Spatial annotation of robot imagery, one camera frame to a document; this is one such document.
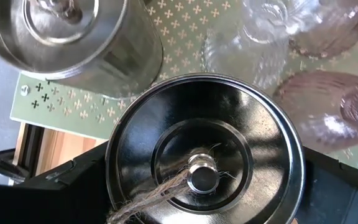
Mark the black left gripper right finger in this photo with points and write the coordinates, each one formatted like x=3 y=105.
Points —
x=337 y=199

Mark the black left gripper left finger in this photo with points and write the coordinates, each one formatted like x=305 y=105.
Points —
x=42 y=202

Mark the pink ribbed glass candle holder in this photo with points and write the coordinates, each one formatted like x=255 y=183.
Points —
x=328 y=109
x=331 y=25

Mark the silver lidded metal tin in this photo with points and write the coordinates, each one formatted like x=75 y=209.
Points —
x=204 y=130

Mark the clear glass jar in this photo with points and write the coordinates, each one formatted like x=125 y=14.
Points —
x=73 y=40

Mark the clear ribbed glass candle holder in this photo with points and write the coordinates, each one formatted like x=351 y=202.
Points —
x=247 y=49

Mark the green perforated metal shelf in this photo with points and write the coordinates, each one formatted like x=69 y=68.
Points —
x=179 y=34

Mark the black aluminium table frame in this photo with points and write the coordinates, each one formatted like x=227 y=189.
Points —
x=33 y=146

